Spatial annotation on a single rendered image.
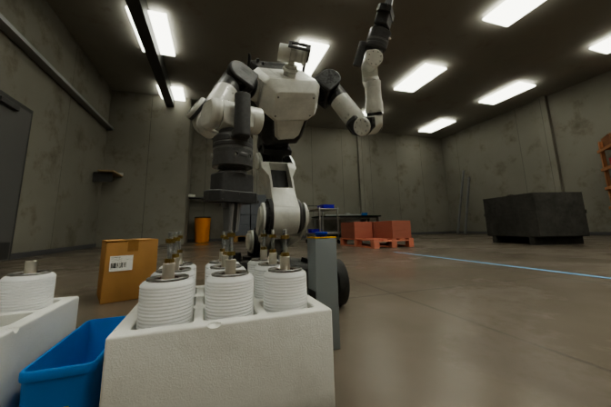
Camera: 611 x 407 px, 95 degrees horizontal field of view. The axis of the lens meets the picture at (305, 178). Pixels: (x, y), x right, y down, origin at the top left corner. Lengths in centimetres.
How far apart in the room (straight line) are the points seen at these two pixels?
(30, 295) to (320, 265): 68
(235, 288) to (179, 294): 10
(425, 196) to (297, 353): 1191
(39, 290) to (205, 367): 46
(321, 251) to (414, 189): 1129
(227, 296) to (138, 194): 779
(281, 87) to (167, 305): 83
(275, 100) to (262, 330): 81
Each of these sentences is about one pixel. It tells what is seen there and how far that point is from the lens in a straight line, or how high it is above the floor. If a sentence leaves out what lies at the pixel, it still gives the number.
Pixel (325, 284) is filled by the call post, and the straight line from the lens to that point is 87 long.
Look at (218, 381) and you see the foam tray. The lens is 61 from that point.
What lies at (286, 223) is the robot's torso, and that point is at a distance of 109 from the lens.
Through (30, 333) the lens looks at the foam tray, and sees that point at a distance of 81.
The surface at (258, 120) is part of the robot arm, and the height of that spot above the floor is 59.
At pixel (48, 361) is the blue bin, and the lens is 80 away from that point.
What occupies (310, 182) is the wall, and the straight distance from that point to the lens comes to 994.
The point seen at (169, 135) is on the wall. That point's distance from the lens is 856.
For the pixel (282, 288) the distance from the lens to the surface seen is 62.
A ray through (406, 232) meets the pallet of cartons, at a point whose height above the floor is 24.
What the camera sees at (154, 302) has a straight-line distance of 60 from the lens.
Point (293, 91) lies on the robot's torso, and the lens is 115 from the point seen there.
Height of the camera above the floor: 34
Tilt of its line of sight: 10 degrees up
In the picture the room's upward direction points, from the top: 1 degrees counter-clockwise
